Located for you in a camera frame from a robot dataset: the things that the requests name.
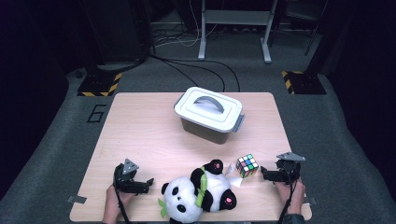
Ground white floor cables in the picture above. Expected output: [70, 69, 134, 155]
[153, 0, 219, 49]

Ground right hand-held gripper black cable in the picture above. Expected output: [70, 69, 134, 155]
[277, 167, 297, 224]

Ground person's left hand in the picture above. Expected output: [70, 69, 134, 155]
[104, 185, 138, 217]

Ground white paper hang tag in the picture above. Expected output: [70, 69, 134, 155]
[224, 163, 245, 189]

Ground white lid with grey handle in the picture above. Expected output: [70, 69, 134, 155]
[173, 86, 244, 134]

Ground panda plush toy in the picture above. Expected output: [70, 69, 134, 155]
[158, 159, 238, 224]

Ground colourful puzzle cube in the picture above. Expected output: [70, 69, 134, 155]
[235, 153, 260, 179]

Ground black stand base striped edge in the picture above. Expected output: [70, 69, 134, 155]
[77, 72, 123, 97]
[281, 70, 327, 95]

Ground person's right hand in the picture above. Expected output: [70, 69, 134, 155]
[274, 178, 306, 215]

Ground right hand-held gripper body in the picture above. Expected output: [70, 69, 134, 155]
[276, 151, 306, 184]

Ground dark metal stand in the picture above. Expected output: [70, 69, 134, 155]
[281, 0, 330, 57]

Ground brown translucent storage box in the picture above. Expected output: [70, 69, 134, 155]
[179, 113, 246, 146]

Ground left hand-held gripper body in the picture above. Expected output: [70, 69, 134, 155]
[112, 158, 140, 194]

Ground white metal frame stand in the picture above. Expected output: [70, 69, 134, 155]
[197, 0, 279, 64]

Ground black floor cable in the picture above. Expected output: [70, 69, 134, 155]
[162, 59, 226, 92]
[148, 54, 241, 93]
[162, 60, 201, 89]

